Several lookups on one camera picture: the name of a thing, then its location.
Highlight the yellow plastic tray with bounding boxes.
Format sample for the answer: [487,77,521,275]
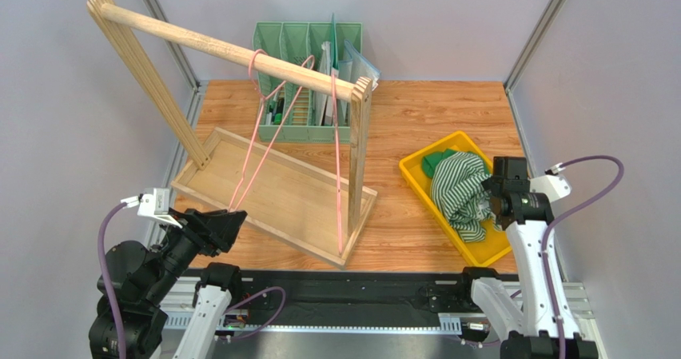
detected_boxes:
[398,131,511,267]

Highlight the mint green file organizer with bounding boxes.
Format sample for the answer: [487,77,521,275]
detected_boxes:
[251,12,382,145]

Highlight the wooden clothes rack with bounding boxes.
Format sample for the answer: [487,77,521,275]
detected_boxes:
[86,0,377,269]

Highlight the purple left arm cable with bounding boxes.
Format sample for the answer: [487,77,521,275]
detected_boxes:
[97,202,129,359]

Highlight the green white striped tank top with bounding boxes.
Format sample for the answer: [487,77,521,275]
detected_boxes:
[429,151,494,243]

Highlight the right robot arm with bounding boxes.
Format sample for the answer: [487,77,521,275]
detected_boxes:
[464,157,599,358]

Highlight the white folders in organizer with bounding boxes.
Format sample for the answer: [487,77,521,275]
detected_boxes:
[313,13,382,127]

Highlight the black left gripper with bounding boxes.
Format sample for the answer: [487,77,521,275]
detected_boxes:
[143,205,248,304]

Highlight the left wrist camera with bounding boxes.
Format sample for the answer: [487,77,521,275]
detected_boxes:
[120,188,182,229]

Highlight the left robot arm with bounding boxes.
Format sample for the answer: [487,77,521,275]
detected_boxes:
[89,203,247,358]

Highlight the pink wire hanger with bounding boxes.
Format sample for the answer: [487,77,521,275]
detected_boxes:
[330,68,344,256]

